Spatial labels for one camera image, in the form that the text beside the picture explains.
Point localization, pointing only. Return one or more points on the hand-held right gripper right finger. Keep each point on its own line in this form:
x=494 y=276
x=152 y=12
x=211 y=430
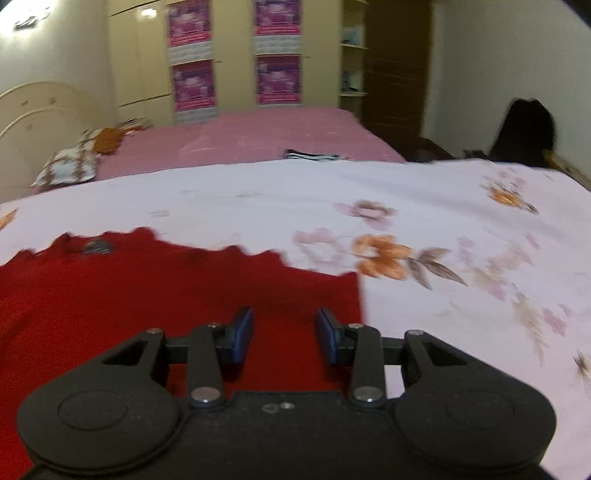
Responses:
x=326 y=334

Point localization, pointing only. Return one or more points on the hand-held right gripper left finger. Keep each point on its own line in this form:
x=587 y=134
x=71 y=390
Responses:
x=244 y=334

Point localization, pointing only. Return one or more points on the red sequined sweater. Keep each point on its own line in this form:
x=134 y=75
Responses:
x=115 y=304

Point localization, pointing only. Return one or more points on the white floral bed sheet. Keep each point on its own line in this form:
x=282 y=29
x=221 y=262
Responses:
x=461 y=221

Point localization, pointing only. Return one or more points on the black white striped cloth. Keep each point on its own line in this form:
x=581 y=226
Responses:
x=314 y=155

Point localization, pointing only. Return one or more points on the pink bed sheet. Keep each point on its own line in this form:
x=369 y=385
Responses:
x=258 y=134

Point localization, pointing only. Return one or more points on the orange pillow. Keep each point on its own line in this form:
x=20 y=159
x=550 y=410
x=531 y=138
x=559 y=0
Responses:
x=111 y=139

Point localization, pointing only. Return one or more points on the white brown patterned pillow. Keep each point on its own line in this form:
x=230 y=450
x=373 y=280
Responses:
x=67 y=168
x=90 y=138

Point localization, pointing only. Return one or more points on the dark brown wooden door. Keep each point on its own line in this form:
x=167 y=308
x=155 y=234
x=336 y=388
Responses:
x=399 y=69

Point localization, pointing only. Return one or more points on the cream open shelf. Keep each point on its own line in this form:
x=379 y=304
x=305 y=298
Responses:
x=353 y=60

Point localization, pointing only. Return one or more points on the black bag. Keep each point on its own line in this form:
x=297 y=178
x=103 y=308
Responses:
x=524 y=134

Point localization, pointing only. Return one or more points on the light blue shelf item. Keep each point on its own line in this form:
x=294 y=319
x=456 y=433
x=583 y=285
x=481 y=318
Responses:
x=352 y=35

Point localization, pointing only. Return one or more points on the cream arched headboard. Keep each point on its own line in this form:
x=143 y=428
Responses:
x=37 y=115

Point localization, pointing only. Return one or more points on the cream wardrobe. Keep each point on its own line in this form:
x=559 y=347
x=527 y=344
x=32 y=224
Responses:
x=138 y=50

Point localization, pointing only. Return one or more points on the pink wall poster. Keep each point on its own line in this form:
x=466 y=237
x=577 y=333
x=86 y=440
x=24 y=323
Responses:
x=194 y=85
x=188 y=23
x=277 y=16
x=278 y=78

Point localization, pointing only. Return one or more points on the wooden bed frame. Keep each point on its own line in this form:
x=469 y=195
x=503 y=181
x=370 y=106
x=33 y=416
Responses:
x=565 y=164

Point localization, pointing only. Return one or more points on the white wall decoration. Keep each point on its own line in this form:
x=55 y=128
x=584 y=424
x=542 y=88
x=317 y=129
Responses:
x=32 y=17

